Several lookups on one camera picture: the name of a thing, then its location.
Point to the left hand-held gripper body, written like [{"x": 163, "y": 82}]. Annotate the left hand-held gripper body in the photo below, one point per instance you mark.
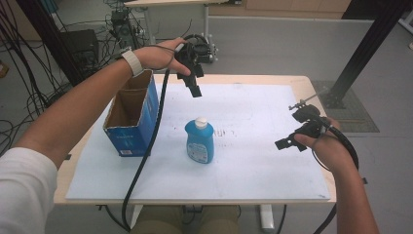
[{"x": 188, "y": 57}]

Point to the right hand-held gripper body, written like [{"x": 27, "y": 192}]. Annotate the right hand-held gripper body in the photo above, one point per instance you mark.
[{"x": 311, "y": 117}]

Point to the blue bottle with white cap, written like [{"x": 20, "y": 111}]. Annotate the blue bottle with white cap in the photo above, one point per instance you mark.
[{"x": 199, "y": 143}]

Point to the blue cardboard box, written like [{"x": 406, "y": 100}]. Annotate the blue cardboard box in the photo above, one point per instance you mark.
[{"x": 136, "y": 136}]

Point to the person's right hand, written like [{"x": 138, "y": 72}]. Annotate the person's right hand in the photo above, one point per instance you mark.
[{"x": 331, "y": 146}]

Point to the person's left hand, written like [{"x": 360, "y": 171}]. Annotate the person's left hand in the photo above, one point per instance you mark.
[{"x": 156, "y": 57}]

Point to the thin metal rod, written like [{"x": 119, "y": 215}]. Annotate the thin metal rod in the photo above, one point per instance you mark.
[{"x": 308, "y": 100}]

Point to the wooden table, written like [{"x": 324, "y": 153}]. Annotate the wooden table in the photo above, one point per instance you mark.
[{"x": 305, "y": 86}]

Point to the white table mat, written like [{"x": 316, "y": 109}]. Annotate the white table mat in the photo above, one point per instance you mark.
[{"x": 259, "y": 162}]

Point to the dark gridded floor mat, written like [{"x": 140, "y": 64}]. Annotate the dark gridded floor mat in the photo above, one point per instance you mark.
[{"x": 357, "y": 120}]

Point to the white wristband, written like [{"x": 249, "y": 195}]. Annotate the white wristband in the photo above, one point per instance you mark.
[{"x": 133, "y": 62}]

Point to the light background table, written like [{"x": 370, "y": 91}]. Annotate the light background table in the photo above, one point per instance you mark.
[{"x": 168, "y": 3}]

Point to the white table leg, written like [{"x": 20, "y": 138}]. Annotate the white table leg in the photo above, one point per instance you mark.
[
  {"x": 136, "y": 214},
  {"x": 267, "y": 217}
]

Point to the black computer case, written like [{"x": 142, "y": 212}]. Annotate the black computer case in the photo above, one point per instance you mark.
[{"x": 79, "y": 45}]

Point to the white shirt sleeve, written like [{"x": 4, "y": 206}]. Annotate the white shirt sleeve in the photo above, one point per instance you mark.
[{"x": 22, "y": 191}]

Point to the black metal post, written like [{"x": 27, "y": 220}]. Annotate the black metal post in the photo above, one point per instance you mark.
[
  {"x": 367, "y": 45},
  {"x": 48, "y": 35}
]

